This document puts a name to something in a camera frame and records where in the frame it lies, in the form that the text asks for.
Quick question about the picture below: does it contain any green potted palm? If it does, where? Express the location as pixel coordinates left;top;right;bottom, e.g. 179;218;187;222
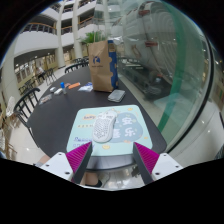
79;30;108;46

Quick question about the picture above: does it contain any white perforated computer mouse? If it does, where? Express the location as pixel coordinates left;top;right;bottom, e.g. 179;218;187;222
91;110;118;144

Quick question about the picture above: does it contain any group of black chairs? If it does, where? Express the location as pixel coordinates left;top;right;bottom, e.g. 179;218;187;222
18;68;58;95

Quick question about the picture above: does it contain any black spindle-back chair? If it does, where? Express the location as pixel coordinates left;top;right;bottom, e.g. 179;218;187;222
13;87;42;135

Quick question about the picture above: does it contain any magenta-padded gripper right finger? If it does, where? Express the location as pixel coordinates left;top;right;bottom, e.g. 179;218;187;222
132;141;184;186

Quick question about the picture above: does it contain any white perforated chair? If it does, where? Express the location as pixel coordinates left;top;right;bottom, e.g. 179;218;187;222
4;95;17;118

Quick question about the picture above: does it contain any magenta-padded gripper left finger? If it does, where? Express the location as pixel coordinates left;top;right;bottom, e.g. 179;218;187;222
40;141;94;185

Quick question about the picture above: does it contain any light green printed mouse pad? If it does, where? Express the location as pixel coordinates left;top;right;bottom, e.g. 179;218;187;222
66;104;154;158

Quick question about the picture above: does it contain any clear plastic packet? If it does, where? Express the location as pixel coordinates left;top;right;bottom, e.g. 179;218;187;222
38;93;54;106

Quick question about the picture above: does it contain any grey smartphone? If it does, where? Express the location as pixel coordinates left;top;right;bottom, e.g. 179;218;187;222
107;89;127;104

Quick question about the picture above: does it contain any black chair behind table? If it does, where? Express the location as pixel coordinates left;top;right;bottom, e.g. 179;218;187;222
64;59;90;75

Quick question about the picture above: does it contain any brown paper bag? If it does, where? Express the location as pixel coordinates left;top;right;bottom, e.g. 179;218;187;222
87;39;120;93

